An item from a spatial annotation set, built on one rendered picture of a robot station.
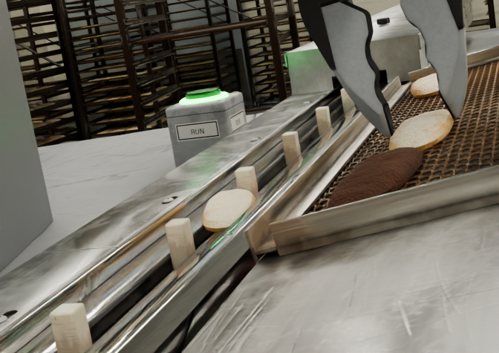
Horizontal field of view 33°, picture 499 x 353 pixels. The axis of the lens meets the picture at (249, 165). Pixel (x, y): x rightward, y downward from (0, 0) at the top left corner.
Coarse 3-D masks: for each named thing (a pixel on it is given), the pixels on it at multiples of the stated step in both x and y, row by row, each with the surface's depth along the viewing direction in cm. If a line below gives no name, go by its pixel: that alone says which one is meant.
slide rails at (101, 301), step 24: (312, 120) 97; (336, 120) 94; (312, 144) 82; (264, 168) 75; (288, 168) 73; (264, 192) 65; (192, 216) 62; (144, 264) 52; (120, 288) 48; (96, 312) 45; (48, 336) 42
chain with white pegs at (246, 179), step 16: (320, 112) 91; (320, 128) 92; (288, 144) 79; (288, 160) 79; (240, 176) 66; (256, 192) 66; (176, 224) 52; (176, 240) 53; (192, 240) 53; (176, 256) 53; (64, 304) 41; (80, 304) 40; (64, 320) 39; (80, 320) 40; (64, 336) 40; (80, 336) 40; (64, 352) 40; (80, 352) 40
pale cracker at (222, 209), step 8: (224, 192) 63; (232, 192) 63; (240, 192) 63; (248, 192) 63; (216, 200) 62; (224, 200) 61; (232, 200) 61; (240, 200) 60; (248, 200) 61; (208, 208) 60; (216, 208) 59; (224, 208) 59; (232, 208) 58; (240, 208) 58; (208, 216) 58; (216, 216) 57; (224, 216) 57; (232, 216) 57; (208, 224) 57; (216, 224) 56; (224, 224) 56
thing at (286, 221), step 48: (384, 96) 74; (432, 96) 70; (480, 96) 61; (336, 144) 55; (384, 144) 55; (480, 144) 45; (288, 192) 43; (432, 192) 34; (480, 192) 34; (288, 240) 36; (336, 240) 36
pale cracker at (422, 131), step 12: (408, 120) 54; (420, 120) 53; (432, 120) 51; (444, 120) 51; (396, 132) 51; (408, 132) 50; (420, 132) 49; (432, 132) 49; (444, 132) 49; (396, 144) 49; (408, 144) 48; (420, 144) 48; (432, 144) 48
